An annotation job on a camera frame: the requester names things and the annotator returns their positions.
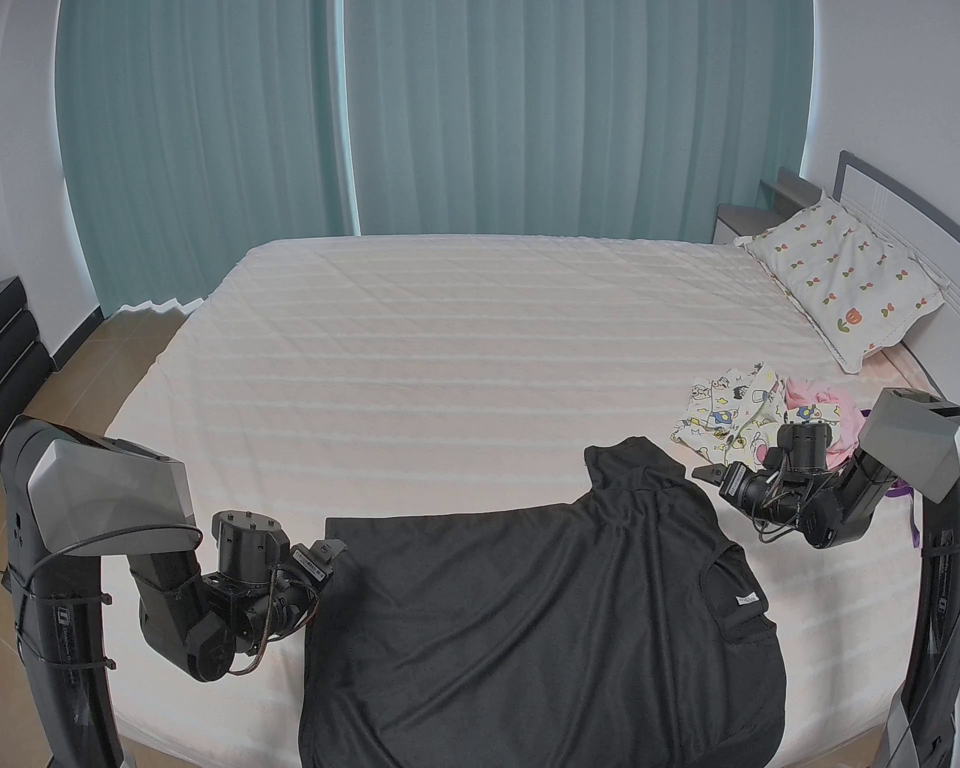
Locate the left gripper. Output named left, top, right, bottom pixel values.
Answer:
left=288, top=537, right=349, bottom=602

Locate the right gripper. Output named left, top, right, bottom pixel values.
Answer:
left=691, top=462, right=771, bottom=516

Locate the black T-shirt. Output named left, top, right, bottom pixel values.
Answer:
left=298, top=437, right=788, bottom=768

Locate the bed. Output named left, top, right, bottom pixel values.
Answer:
left=97, top=148, right=960, bottom=768

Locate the white printed garment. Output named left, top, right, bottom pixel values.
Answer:
left=669, top=362, right=838, bottom=468

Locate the pink garment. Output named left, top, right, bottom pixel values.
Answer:
left=783, top=377, right=868, bottom=459

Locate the purple garment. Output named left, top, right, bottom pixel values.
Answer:
left=887, top=480, right=926, bottom=553

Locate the white printed pillow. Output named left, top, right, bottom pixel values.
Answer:
left=735, top=189, right=947, bottom=375

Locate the grey bedside table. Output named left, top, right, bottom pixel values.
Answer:
left=712, top=166, right=827, bottom=246

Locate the black chest of drawers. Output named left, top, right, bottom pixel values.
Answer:
left=0, top=276, right=56, bottom=407

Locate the blue-green curtain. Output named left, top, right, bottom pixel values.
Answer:
left=330, top=0, right=818, bottom=243
left=54, top=0, right=360, bottom=317

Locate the black cable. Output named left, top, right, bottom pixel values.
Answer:
left=43, top=523, right=206, bottom=560

